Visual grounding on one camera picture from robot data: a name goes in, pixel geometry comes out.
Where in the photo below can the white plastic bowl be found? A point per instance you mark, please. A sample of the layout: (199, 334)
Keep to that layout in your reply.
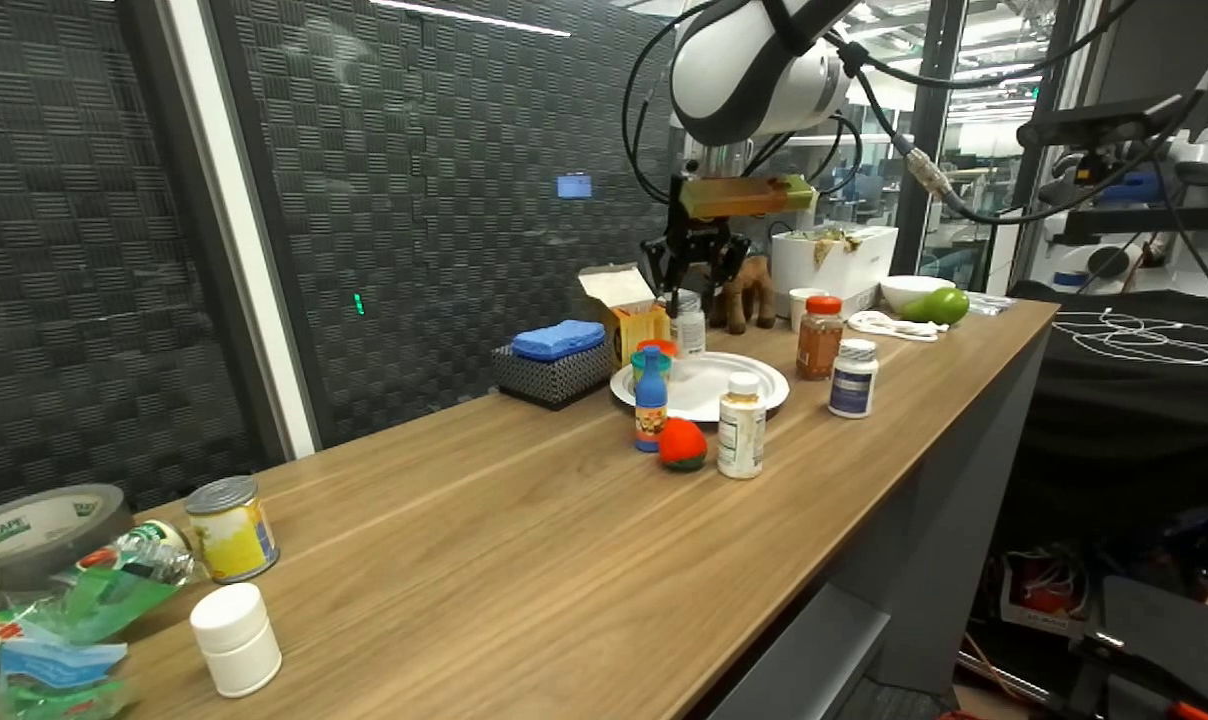
(906, 295)

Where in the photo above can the yellow open cardboard box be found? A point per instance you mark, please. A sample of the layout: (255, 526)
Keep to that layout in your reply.
(630, 304)

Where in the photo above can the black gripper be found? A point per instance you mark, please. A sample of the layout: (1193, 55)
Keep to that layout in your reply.
(693, 254)

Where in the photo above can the orange lid spice jar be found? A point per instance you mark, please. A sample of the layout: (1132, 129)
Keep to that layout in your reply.
(819, 343)

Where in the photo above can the blue cap small bottle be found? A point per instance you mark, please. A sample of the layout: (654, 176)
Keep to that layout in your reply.
(651, 414)

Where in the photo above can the small white jar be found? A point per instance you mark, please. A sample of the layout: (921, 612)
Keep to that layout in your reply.
(238, 642)

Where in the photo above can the white bottle grey label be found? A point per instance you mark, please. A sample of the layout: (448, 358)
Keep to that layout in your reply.
(853, 377)

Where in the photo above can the green plastic wrapper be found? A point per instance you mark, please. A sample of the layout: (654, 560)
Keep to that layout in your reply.
(60, 655)

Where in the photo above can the yellow label tin can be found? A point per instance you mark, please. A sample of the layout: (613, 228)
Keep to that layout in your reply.
(234, 530)

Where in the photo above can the white round plate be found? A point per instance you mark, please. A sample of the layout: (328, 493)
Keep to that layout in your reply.
(696, 384)

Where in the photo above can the brown plush moose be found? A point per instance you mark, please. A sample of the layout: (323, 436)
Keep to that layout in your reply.
(747, 298)

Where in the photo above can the duct tape roll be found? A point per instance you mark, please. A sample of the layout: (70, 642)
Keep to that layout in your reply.
(50, 530)

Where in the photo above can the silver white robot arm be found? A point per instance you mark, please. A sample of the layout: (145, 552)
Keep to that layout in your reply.
(742, 68)

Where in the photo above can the white bottle green label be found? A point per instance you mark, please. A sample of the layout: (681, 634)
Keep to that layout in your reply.
(742, 431)

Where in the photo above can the teal lid dough tub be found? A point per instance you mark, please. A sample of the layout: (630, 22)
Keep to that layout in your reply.
(654, 358)

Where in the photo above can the green apple toy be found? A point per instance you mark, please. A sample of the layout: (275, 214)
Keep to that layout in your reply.
(947, 304)

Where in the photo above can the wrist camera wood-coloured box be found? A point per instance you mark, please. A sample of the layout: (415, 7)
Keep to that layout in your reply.
(739, 196)

